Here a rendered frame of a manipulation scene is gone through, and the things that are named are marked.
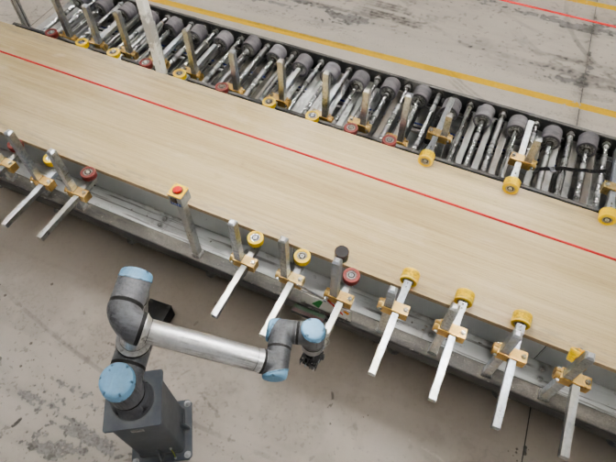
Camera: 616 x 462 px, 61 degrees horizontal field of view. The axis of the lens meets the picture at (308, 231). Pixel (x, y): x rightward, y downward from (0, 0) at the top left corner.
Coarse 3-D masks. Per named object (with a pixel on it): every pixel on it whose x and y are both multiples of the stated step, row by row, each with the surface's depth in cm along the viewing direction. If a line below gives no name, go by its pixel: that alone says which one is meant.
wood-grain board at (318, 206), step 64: (0, 64) 327; (64, 64) 327; (128, 64) 327; (0, 128) 295; (64, 128) 295; (128, 128) 295; (192, 128) 295; (256, 128) 295; (320, 128) 295; (192, 192) 268; (256, 192) 268; (320, 192) 268; (384, 192) 268; (448, 192) 268; (320, 256) 247; (384, 256) 246; (448, 256) 246; (512, 256) 246; (576, 256) 246; (576, 320) 227
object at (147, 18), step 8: (136, 0) 284; (144, 0) 284; (144, 8) 286; (144, 16) 291; (144, 24) 296; (152, 24) 297; (152, 32) 300; (152, 40) 303; (152, 48) 308; (160, 48) 312; (152, 56) 314; (160, 56) 314; (160, 64) 317; (160, 72) 322
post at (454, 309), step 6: (450, 306) 204; (456, 306) 203; (450, 312) 205; (456, 312) 203; (444, 318) 216; (450, 318) 209; (444, 324) 215; (450, 324) 212; (438, 336) 224; (444, 336) 222; (432, 342) 237; (438, 342) 228; (432, 348) 235; (438, 348) 233
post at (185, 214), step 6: (186, 204) 236; (180, 210) 237; (186, 210) 238; (186, 216) 240; (186, 222) 244; (192, 222) 248; (186, 228) 249; (192, 228) 251; (186, 234) 254; (192, 234) 253; (192, 240) 256; (198, 240) 261; (192, 246) 261; (198, 246) 263; (192, 252) 267; (198, 252) 266
